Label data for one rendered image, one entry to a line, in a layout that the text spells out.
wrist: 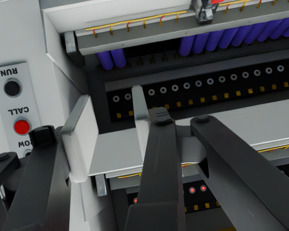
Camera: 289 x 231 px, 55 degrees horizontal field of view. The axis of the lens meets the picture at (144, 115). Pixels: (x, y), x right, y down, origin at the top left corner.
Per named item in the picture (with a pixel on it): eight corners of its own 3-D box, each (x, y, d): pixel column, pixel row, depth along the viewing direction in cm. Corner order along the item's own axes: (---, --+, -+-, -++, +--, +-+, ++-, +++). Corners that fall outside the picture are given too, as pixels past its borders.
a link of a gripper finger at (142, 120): (134, 118, 14) (149, 116, 14) (130, 85, 20) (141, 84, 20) (144, 171, 15) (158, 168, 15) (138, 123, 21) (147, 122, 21)
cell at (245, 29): (228, 36, 44) (241, 14, 38) (239, 35, 44) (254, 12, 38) (231, 47, 44) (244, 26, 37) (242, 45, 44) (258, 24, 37)
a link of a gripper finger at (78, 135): (87, 182, 15) (73, 184, 15) (98, 131, 21) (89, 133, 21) (72, 130, 14) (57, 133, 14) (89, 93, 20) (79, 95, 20)
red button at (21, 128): (12, 121, 30) (15, 135, 31) (26, 118, 30) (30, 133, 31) (15, 120, 31) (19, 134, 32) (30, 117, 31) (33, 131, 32)
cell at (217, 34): (202, 41, 44) (211, 19, 38) (214, 39, 44) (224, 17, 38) (205, 52, 44) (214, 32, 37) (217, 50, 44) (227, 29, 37)
